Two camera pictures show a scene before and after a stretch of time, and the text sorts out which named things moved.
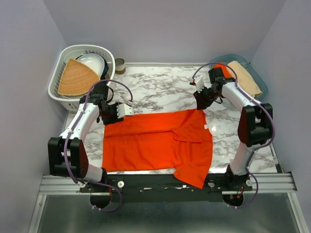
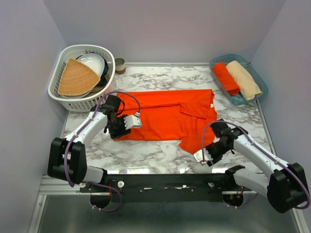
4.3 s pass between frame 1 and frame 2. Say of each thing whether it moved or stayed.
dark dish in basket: stayed
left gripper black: moved
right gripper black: moved
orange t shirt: moved
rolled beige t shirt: stayed
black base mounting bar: stayed
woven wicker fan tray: stayed
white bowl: stayed
